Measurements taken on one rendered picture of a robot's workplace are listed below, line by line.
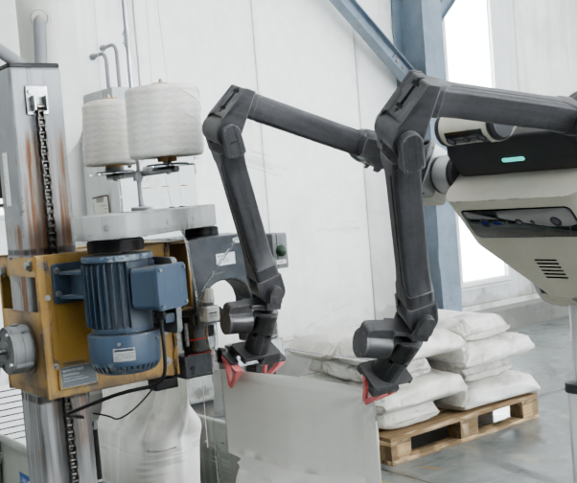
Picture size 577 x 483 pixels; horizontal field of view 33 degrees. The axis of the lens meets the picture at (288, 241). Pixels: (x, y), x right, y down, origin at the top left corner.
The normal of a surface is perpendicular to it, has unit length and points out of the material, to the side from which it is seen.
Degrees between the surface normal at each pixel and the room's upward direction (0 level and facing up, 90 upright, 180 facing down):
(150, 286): 90
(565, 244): 130
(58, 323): 90
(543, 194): 40
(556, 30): 90
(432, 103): 118
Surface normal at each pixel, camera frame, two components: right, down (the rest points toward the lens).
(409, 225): 0.27, 0.50
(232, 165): 0.47, 0.43
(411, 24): -0.80, 0.10
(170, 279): 0.87, -0.04
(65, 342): 0.59, 0.00
